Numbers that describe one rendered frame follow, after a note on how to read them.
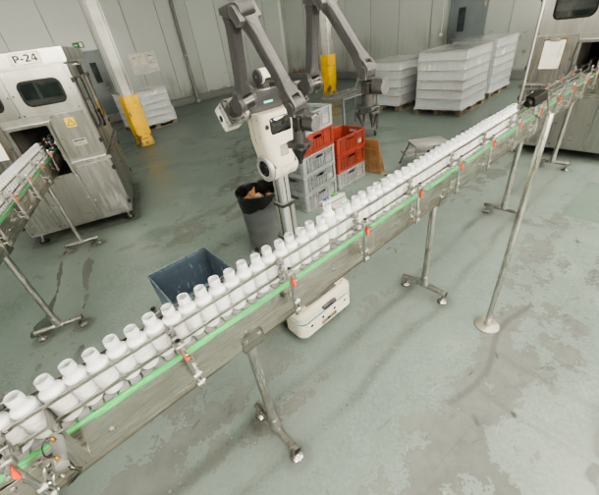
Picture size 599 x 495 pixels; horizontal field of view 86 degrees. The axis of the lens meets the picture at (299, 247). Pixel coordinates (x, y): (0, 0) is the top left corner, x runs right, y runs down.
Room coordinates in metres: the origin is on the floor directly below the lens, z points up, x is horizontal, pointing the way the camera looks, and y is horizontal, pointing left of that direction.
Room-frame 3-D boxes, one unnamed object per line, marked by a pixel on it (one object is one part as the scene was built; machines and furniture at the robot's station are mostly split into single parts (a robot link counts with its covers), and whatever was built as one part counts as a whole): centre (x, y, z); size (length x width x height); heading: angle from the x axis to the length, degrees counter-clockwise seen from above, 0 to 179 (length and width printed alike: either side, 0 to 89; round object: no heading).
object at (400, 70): (8.40, -2.93, 0.50); 1.23 x 1.05 x 1.00; 126
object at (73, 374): (0.60, 0.68, 1.08); 0.06 x 0.06 x 0.17
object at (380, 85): (1.61, -0.46, 1.60); 0.12 x 0.09 x 0.12; 38
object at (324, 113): (3.76, -0.24, 1.00); 0.61 x 0.41 x 0.22; 135
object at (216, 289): (0.88, 0.31, 1.08); 0.06 x 0.06 x 0.17
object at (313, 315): (1.89, 0.05, 0.24); 0.68 x 0.53 x 0.41; 37
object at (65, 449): (0.46, 0.72, 0.96); 0.23 x 0.10 x 0.27; 38
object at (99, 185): (4.53, 2.96, 1.00); 1.60 x 1.30 x 2.00; 20
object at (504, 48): (8.29, -4.90, 0.59); 1.25 x 1.03 x 1.17; 129
